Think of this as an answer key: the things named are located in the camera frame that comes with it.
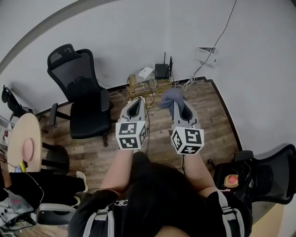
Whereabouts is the black router with antennas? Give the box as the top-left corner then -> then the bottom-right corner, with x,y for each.
154,51 -> 174,80

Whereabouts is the white wall panel box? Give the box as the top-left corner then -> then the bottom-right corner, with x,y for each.
195,46 -> 219,67

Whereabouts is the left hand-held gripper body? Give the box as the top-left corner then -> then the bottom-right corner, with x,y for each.
115,120 -> 149,150

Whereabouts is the white cable bundle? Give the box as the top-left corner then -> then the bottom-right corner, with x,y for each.
181,62 -> 204,92

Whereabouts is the pink round dish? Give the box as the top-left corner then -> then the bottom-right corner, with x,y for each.
22,137 -> 35,162

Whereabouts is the grey wall cable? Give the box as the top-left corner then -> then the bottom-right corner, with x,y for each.
191,0 -> 238,77

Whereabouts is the person's grey harness strap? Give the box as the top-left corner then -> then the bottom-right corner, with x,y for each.
82,207 -> 116,237
216,189 -> 246,237

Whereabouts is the blue-grey cloth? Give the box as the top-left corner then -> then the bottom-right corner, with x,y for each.
156,88 -> 188,121

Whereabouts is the person's left forearm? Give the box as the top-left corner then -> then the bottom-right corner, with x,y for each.
100,148 -> 135,194

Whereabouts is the round wooden table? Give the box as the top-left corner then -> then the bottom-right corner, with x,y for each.
6,112 -> 43,174

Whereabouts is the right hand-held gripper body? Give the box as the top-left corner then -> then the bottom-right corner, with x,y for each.
170,124 -> 205,155

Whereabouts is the person's left grey harness strap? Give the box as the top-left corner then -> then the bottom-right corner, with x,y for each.
82,207 -> 116,237

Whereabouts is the black mesh office chair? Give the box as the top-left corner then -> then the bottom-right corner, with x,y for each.
47,43 -> 114,148
213,143 -> 296,206
1,84 -> 35,121

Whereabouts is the person's right forearm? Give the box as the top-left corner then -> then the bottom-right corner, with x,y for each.
182,152 -> 217,199

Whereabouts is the grey plastic device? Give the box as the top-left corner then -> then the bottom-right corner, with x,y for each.
36,203 -> 77,225

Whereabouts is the person's black clothing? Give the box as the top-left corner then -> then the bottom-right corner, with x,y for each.
67,151 -> 254,237

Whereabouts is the red push button box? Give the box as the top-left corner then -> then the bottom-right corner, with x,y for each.
224,174 -> 239,187

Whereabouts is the person's right grey harness strap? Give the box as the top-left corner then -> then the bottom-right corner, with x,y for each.
216,189 -> 246,237

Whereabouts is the white antenna modem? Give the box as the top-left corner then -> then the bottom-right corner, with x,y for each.
137,67 -> 155,81

